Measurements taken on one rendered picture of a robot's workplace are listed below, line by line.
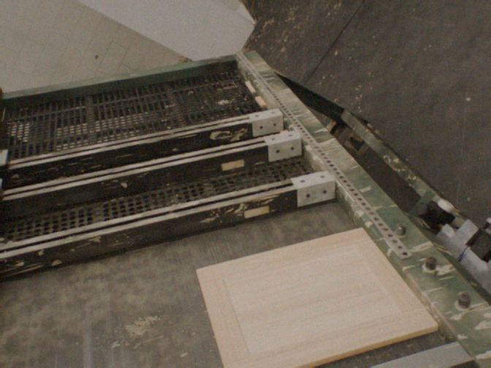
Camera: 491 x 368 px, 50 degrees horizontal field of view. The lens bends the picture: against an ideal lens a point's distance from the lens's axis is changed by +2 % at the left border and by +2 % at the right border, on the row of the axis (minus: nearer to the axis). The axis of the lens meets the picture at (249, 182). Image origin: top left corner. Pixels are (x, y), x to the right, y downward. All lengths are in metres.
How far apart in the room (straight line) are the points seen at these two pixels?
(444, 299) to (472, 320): 0.08
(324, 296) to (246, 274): 0.21
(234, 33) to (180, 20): 0.51
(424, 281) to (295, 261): 0.33
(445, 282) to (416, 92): 1.75
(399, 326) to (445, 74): 1.83
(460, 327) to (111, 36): 5.60
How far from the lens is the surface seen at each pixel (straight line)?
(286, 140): 1.84
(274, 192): 1.57
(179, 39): 4.94
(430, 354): 1.22
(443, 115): 2.77
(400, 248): 1.42
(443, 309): 1.29
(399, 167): 2.55
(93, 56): 6.49
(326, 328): 1.26
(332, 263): 1.41
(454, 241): 1.52
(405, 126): 2.90
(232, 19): 4.95
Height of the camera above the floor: 1.92
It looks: 29 degrees down
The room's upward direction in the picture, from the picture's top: 68 degrees counter-clockwise
